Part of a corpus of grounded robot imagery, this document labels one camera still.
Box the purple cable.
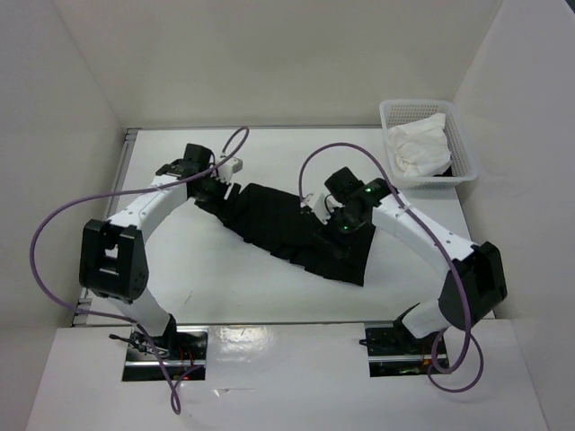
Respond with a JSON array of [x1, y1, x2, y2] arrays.
[[29, 126, 251, 415], [298, 143, 484, 394]]

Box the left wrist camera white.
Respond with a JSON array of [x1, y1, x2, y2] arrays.
[[217, 157, 243, 183]]

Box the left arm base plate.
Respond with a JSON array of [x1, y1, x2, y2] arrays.
[[121, 330, 208, 383]]

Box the black skirt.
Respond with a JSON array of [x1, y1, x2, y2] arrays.
[[206, 183, 373, 286]]

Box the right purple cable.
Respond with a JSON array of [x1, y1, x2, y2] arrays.
[[298, 143, 484, 394]]

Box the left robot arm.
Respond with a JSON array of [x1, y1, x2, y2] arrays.
[[79, 144, 243, 359]]

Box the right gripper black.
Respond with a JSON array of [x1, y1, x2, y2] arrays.
[[314, 202, 366, 259]]

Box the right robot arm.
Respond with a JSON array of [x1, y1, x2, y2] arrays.
[[302, 167, 508, 353]]

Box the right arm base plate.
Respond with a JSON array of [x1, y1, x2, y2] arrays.
[[358, 321, 437, 377]]

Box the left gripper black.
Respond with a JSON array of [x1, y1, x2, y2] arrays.
[[191, 171, 241, 221]]

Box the white skirt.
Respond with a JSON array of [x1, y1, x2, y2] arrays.
[[387, 113, 452, 178]]

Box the white plastic basket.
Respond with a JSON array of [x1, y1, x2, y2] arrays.
[[379, 99, 478, 189]]

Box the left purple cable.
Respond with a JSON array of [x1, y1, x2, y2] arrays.
[[29, 126, 251, 415]]

